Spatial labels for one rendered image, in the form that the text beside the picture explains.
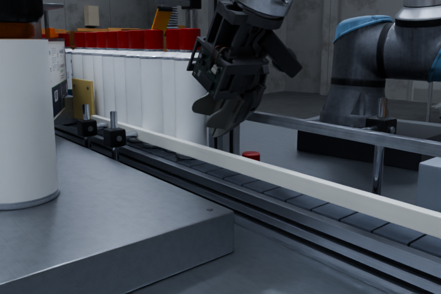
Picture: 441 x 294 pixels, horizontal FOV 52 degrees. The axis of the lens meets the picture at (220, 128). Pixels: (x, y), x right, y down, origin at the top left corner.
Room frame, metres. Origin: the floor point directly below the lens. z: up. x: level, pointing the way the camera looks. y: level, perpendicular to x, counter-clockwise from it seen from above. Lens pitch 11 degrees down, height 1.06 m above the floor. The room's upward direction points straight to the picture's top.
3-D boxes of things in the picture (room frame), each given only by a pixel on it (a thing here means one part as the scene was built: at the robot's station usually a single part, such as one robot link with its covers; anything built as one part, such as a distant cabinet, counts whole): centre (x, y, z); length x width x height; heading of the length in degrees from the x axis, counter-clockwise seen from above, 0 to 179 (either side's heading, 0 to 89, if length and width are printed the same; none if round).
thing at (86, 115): (0.85, 0.24, 0.89); 0.06 x 0.03 x 0.12; 130
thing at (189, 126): (0.72, 0.05, 0.98); 0.05 x 0.05 x 0.20
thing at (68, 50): (1.14, 0.39, 0.98); 0.05 x 0.05 x 0.20
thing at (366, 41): (1.00, -0.31, 1.05); 0.13 x 0.12 x 0.14; 48
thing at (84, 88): (0.97, 0.30, 0.94); 0.10 x 0.01 x 0.09; 40
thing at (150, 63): (0.80, 0.12, 0.98); 0.05 x 0.05 x 0.20
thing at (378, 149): (0.56, -0.19, 0.91); 0.07 x 0.03 x 0.17; 130
